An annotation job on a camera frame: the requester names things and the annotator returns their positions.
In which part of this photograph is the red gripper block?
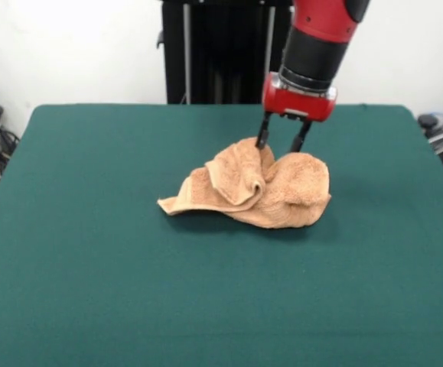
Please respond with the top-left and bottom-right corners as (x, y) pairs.
(254, 72), (338, 154)

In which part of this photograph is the tan terry towel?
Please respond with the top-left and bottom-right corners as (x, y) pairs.
(156, 136), (333, 230)

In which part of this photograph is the dark green table cloth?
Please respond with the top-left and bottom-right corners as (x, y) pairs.
(0, 103), (443, 367)

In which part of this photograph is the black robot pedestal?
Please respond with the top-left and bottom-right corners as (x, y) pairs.
(155, 0), (293, 105)

